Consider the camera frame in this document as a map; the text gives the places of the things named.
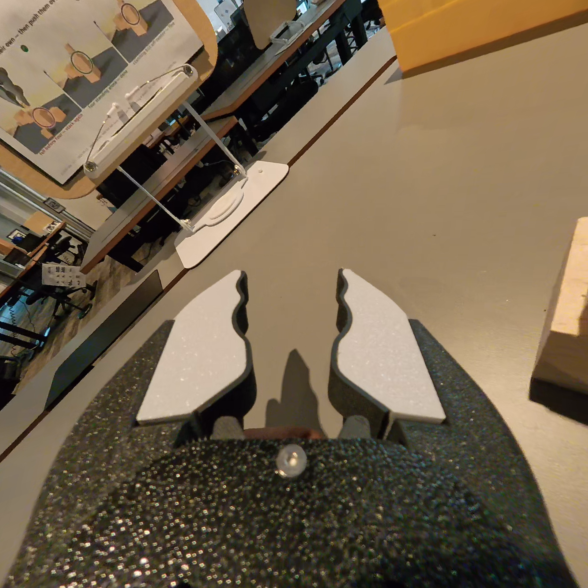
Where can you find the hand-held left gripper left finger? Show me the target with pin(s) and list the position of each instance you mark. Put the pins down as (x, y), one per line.
(197, 349)

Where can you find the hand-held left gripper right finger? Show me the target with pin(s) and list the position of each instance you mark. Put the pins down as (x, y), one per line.
(381, 353)

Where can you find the pale wooden cube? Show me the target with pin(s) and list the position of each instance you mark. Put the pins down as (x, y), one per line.
(567, 321)

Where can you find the black desk panel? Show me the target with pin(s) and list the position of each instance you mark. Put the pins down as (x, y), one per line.
(105, 330)

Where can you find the grey desk with brown edge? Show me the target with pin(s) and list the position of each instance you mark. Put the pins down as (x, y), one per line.
(128, 216)

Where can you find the white printed paper sheet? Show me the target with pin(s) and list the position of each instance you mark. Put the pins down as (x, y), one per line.
(62, 275)

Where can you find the black office chair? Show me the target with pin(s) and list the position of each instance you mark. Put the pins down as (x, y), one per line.
(64, 250)

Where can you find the white folding stand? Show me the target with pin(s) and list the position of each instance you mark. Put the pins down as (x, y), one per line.
(138, 121)

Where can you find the instruction poster on board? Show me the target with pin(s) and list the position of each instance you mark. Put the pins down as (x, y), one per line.
(202, 55)

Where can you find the long grey background desk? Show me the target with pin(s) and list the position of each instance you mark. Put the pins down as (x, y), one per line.
(275, 59)

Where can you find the beige divider panel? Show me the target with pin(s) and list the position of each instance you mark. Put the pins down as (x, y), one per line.
(268, 20)

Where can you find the yellow box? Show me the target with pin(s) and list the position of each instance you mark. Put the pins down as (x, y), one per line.
(482, 27)

